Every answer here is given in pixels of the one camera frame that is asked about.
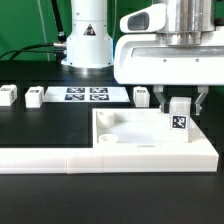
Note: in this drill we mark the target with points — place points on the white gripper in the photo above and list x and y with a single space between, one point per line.
144 59

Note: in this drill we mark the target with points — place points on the white square tabletop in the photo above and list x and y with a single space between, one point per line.
136 126

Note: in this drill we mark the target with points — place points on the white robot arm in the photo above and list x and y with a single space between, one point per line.
171 42

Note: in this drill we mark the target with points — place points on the white L-shaped obstacle fence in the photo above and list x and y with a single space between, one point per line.
199 156

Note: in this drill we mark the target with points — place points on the white tag marker sheet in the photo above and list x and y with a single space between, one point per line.
86 94

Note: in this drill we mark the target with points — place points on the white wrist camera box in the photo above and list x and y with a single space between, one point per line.
147 20

